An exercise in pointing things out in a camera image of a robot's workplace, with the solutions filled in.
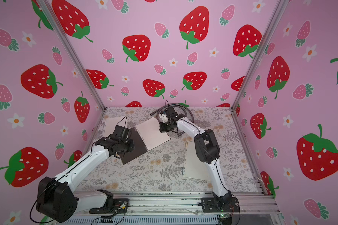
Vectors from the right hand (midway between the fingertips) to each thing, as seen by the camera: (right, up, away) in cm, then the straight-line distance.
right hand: (162, 128), depth 98 cm
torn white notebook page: (-43, +3, +14) cm, 45 cm away
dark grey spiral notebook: (-12, -6, +5) cm, 14 cm away
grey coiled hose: (+13, +19, +24) cm, 34 cm away
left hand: (-16, -10, -13) cm, 23 cm away
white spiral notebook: (+21, -24, -12) cm, 34 cm away
